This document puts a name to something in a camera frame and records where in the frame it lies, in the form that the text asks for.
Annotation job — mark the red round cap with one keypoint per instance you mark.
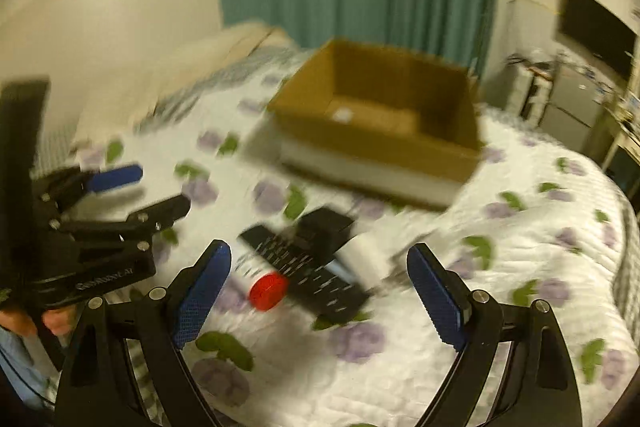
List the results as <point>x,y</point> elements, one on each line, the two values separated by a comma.
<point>268,291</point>

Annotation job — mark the floral quilted bedspread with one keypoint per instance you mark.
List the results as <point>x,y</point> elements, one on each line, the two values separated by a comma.
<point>535,221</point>

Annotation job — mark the brown cardboard box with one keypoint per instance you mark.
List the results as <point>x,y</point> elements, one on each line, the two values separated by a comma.
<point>381,119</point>

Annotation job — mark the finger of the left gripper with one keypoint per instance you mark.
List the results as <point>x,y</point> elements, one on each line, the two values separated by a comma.
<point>108,180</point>
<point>139,226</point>

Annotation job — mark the black remote control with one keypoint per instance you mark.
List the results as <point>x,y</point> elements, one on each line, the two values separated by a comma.
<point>328,295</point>

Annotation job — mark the white suitcase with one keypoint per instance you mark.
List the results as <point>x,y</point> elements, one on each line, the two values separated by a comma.
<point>530,89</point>

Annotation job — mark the black box adapter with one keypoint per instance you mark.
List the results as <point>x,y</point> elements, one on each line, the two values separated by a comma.
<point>322,232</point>

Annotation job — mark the white cylindrical roll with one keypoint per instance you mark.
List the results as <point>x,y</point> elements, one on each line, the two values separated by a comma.
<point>366,261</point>

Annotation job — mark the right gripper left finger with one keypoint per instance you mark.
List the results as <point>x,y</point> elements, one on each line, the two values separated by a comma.
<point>194,291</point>

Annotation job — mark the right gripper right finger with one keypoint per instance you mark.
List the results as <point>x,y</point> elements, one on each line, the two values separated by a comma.
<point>443,294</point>

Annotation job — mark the black wall television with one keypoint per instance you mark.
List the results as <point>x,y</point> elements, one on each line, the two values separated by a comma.
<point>601,33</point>

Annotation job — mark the beige pillow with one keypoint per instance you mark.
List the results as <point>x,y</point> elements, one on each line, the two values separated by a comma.
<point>124,98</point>

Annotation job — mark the white dressing table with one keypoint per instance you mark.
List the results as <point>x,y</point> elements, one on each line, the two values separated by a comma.
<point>614,145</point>

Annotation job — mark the grey mini fridge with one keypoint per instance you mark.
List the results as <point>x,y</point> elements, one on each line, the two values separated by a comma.
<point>574,113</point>

